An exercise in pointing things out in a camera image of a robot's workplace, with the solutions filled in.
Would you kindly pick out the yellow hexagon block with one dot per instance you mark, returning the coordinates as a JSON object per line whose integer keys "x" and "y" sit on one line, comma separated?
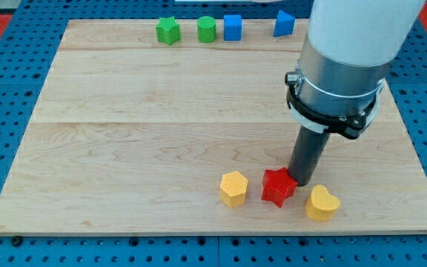
{"x": 233, "y": 189}

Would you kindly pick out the green star block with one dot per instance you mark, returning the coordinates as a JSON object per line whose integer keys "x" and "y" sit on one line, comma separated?
{"x": 168, "y": 30}

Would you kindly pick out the light wooden board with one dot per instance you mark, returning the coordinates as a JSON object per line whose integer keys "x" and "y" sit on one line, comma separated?
{"x": 131, "y": 137}

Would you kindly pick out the green cylinder block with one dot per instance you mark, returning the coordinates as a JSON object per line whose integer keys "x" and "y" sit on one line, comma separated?
{"x": 206, "y": 29}

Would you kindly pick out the red star block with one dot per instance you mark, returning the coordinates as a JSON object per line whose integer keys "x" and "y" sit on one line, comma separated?
{"x": 277, "y": 186}

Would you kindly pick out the yellow heart block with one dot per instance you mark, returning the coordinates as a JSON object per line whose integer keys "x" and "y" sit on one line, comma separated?
{"x": 321, "y": 205}

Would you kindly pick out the blue triangle block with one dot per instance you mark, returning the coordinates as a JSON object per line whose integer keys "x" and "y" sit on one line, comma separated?
{"x": 284, "y": 24}

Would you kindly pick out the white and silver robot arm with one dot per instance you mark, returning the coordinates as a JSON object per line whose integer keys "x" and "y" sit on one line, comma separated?
{"x": 348, "y": 49}

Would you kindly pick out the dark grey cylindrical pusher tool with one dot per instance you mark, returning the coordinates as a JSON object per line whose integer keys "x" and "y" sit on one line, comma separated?
{"x": 306, "y": 154}

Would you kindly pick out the blue cube block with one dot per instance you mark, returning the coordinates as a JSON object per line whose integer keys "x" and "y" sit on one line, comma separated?
{"x": 232, "y": 27}

